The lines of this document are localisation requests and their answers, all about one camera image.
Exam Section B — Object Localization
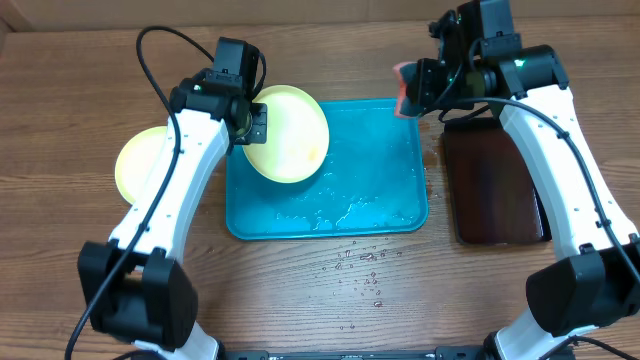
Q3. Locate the yellow-green plate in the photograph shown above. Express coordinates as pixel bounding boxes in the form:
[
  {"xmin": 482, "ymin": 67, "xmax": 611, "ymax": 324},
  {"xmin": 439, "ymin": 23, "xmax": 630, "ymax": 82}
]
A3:
[
  {"xmin": 114, "ymin": 126, "xmax": 167, "ymax": 204},
  {"xmin": 243, "ymin": 85, "xmax": 330, "ymax": 183}
]

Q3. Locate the red black sponge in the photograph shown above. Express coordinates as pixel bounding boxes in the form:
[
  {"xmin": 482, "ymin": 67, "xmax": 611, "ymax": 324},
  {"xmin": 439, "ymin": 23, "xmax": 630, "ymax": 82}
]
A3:
[{"xmin": 393, "ymin": 62, "xmax": 422, "ymax": 118}]

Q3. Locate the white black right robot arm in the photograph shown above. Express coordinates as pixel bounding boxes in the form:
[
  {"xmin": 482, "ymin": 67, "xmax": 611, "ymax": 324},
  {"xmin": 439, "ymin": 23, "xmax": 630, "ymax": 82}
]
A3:
[{"xmin": 394, "ymin": 0, "xmax": 639, "ymax": 360}]

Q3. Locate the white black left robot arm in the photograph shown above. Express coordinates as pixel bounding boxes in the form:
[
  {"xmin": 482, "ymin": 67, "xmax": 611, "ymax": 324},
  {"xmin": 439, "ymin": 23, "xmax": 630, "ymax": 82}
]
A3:
[{"xmin": 65, "ymin": 38, "xmax": 267, "ymax": 359}]

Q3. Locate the black water tray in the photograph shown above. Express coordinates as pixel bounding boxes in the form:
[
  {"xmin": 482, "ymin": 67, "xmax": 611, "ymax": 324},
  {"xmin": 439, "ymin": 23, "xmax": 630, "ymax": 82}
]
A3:
[{"xmin": 442, "ymin": 118, "xmax": 551, "ymax": 246}]

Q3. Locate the teal plastic tray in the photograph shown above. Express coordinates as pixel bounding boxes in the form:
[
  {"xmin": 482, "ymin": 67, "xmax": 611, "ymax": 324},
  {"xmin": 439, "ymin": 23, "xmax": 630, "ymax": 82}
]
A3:
[{"xmin": 226, "ymin": 98, "xmax": 429, "ymax": 240}]

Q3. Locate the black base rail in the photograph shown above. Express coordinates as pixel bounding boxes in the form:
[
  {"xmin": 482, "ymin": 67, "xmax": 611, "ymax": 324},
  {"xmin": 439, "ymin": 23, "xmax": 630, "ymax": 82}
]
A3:
[{"xmin": 219, "ymin": 346, "xmax": 496, "ymax": 360}]

